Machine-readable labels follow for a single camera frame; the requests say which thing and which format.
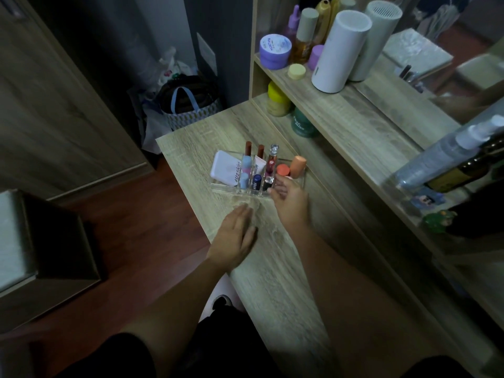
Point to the person's right hand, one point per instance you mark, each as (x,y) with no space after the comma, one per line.
(291,204)

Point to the person's left hand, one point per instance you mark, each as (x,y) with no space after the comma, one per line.
(230,244)

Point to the person's right fingers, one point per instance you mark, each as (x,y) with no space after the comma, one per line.
(280,186)

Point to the person's left thumb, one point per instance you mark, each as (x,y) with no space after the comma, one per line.
(251,238)

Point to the person's right forearm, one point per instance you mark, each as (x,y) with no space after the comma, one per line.
(346,303)

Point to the person's left forearm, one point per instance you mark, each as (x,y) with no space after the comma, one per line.
(177,314)

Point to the round orange cosmetic pot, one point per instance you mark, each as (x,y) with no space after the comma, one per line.
(282,169)

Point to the clear cap red lip gloss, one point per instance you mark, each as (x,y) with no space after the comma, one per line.
(271,165)

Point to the orange cap cosmetic tube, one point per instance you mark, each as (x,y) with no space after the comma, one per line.
(298,166)

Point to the small white cream tube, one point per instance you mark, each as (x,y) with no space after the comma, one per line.
(259,165)

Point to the light blue lip balm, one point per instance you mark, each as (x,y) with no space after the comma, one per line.
(244,181)
(246,164)

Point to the brown cap lipstick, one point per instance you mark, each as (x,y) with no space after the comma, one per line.
(248,148)
(260,151)

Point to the clear acrylic cosmetics organizer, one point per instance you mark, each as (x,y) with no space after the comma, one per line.
(224,188)

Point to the white slipper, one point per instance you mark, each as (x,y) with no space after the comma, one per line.
(224,287)

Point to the white flat cosmetic tube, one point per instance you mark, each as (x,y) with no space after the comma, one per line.
(226,168)

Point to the green jar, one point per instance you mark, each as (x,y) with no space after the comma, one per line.
(303,123)

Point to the yellow jar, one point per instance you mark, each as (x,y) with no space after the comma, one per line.
(278,100)

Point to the wooden dresser shelf unit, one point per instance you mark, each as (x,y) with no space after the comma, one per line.
(354,121)

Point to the black shorts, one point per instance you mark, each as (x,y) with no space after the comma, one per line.
(220,350)

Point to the pale yellow round tin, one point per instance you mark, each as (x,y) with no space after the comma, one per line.
(296,71)

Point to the small lilac jar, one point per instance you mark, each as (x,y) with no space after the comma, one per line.
(315,58)

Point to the purple cream jar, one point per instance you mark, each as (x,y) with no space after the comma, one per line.
(275,51)

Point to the white plastic bag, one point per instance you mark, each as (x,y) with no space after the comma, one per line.
(151,125)

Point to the white cylinder device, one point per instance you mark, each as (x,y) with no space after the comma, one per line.
(340,53)

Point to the small blue figurine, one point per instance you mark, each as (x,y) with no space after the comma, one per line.
(427,198)

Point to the amber bottle with beige cap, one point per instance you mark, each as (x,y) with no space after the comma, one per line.
(304,37)

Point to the white paper sheet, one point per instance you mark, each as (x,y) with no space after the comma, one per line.
(206,53)

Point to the clear spray bottle white nozzle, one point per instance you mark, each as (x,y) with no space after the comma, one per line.
(437,159)

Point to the green figurine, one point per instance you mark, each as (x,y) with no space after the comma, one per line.
(439,221)

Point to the purple pump bottle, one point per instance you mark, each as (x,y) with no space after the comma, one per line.
(293,21)

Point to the yellow lotion bottle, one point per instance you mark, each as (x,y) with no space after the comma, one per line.
(323,19)

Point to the dark bottle with yellow label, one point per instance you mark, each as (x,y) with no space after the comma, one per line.
(464,173)

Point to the wooden wardrobe door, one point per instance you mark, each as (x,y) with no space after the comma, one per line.
(59,106)

